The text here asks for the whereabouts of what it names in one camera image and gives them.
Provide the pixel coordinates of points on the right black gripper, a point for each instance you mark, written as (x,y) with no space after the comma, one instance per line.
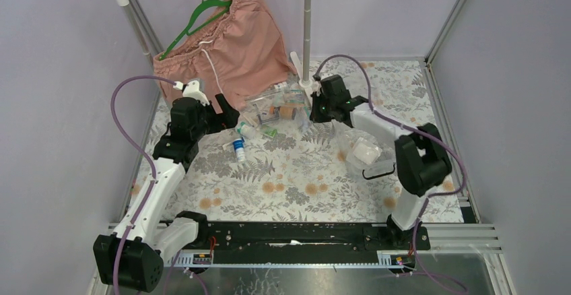
(315,116)

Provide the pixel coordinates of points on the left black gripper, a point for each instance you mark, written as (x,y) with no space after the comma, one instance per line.
(218,113)

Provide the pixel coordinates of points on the blue white medicine bottle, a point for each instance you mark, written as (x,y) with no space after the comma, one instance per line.
(238,146)

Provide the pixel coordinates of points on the clear zip bag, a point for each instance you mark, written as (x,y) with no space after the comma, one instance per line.
(257,108)

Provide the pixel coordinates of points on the brown medicine bottle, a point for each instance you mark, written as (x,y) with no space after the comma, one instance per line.
(283,112)

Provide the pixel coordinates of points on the green small medicine box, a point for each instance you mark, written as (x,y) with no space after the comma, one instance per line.
(269,132)

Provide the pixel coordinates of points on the white gauze pack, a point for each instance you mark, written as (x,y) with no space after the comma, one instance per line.
(364,152)

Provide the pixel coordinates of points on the clear plastic kit box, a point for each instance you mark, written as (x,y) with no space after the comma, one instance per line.
(384,166)

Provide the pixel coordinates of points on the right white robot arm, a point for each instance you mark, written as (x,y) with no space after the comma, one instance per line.
(421,163)

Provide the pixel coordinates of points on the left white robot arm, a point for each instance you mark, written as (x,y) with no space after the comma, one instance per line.
(134,254)

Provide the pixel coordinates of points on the floral table mat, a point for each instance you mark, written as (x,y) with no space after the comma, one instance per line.
(302,175)

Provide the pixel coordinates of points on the pink fabric shorts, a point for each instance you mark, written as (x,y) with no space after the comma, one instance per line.
(240,54)

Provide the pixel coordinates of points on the green clothes hanger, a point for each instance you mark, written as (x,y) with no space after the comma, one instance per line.
(191,28)

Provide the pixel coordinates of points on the metal clothes rack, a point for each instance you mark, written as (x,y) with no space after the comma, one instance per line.
(306,29)

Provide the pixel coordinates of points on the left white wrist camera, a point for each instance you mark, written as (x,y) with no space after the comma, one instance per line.
(192,90)

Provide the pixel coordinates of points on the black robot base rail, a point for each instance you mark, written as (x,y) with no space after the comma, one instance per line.
(259,243)

